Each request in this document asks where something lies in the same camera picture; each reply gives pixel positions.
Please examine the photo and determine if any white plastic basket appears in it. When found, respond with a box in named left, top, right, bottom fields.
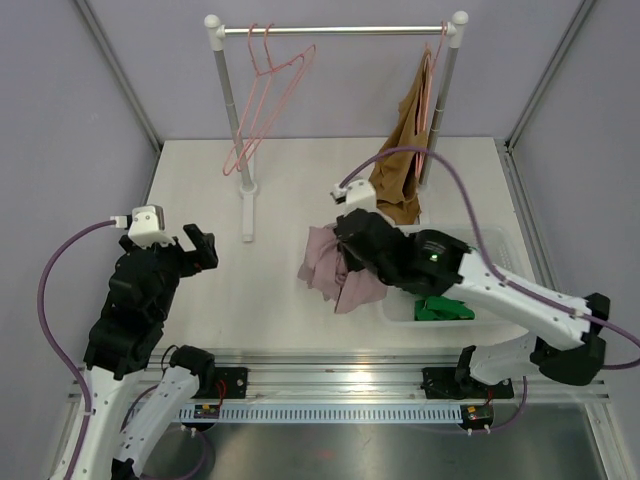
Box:
left=381, top=224, right=521, bottom=331

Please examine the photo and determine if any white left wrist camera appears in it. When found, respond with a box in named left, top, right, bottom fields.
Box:
left=110, top=204, right=175, bottom=249

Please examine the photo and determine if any brown tank top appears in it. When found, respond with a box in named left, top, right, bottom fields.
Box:
left=369, top=53, right=428, bottom=225

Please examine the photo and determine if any white clothes rack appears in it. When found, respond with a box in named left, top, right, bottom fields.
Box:
left=204, top=11, right=469, bottom=243

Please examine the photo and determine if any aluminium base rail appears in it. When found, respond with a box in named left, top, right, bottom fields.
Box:
left=66, top=347, right=611, bottom=426

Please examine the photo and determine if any purple cable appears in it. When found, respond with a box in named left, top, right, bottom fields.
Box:
left=341, top=146, right=640, bottom=431
left=39, top=219, right=214, bottom=480

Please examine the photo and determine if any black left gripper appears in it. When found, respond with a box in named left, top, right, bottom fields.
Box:
left=141, top=223, right=217, bottom=321

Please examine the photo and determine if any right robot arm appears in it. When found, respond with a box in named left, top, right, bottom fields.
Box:
left=334, top=209, right=610, bottom=400

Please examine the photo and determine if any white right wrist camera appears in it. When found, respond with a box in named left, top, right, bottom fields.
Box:
left=330, top=179, right=377, bottom=215

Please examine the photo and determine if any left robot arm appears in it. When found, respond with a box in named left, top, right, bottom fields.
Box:
left=70, top=224, right=218, bottom=479

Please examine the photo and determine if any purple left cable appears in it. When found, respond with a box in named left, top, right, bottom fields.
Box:
left=39, top=219, right=214, bottom=480

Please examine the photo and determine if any pink wire hanger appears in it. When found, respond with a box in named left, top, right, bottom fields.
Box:
left=256, top=24, right=317, bottom=148
left=222, top=23, right=277, bottom=176
left=415, top=20, right=449, bottom=181

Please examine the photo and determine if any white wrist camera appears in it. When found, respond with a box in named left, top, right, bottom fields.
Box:
left=330, top=179, right=377, bottom=215
left=110, top=204, right=175, bottom=249

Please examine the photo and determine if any green tank top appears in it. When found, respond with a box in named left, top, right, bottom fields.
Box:
left=414, top=296, right=475, bottom=321

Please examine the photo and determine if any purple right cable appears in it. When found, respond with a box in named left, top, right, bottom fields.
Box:
left=341, top=146, right=640, bottom=431

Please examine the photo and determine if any mauve pink tank top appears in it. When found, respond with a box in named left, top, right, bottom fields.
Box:
left=297, top=225, right=387, bottom=314

